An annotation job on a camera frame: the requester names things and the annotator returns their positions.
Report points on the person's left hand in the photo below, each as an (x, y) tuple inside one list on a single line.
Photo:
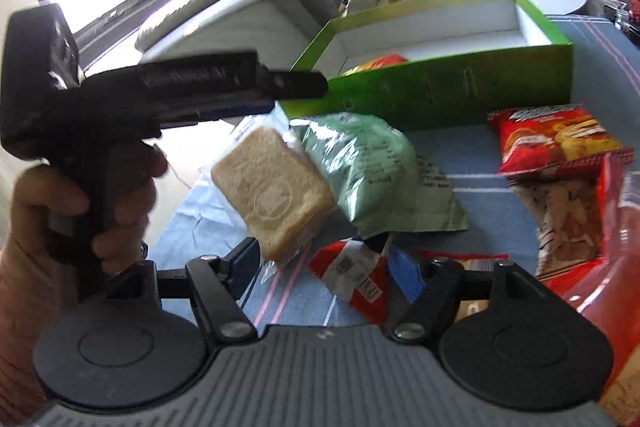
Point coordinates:
[(31, 280)]

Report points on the large red transparent snack bag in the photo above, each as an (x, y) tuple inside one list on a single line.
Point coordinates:
[(606, 290)]

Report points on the long bread red-end wrapper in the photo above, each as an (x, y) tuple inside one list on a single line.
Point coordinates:
[(473, 262)]

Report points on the green cardboard box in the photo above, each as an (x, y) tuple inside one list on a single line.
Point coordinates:
[(466, 58)]

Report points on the grey sofa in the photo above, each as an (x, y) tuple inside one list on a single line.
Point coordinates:
[(278, 30)]

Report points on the brown white pastry bag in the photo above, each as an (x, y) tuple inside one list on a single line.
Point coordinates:
[(568, 223)]

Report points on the green garlic snack bag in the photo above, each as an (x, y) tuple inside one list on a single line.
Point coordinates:
[(378, 180)]

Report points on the blue plaid tablecloth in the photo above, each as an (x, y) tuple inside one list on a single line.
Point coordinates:
[(189, 220)]

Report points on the small red white snack packet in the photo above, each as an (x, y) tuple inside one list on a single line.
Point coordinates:
[(356, 275)]

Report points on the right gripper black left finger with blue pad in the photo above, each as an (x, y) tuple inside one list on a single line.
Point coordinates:
[(216, 286)]

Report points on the red chips bag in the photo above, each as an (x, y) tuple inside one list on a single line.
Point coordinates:
[(560, 140)]

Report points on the toast bread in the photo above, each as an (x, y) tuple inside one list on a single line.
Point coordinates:
[(279, 195)]

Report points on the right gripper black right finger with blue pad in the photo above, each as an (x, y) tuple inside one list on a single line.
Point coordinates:
[(431, 289)]

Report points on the red yellow striped snack bag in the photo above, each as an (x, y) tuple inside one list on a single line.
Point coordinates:
[(377, 63)]

